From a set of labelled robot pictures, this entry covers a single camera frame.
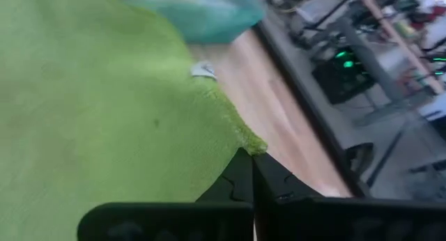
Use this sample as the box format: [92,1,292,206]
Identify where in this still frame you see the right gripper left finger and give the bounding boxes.
[77,148,254,241]

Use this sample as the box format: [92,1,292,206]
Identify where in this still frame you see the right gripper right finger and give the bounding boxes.
[253,153,446,241]

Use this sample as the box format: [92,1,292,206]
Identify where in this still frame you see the lime green microfiber towel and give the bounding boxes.
[0,0,268,241]

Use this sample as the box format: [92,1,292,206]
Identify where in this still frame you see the teal plastic bin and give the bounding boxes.
[118,0,266,45]

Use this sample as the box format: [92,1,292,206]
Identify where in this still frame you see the black perforated box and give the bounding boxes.
[311,47,376,105]

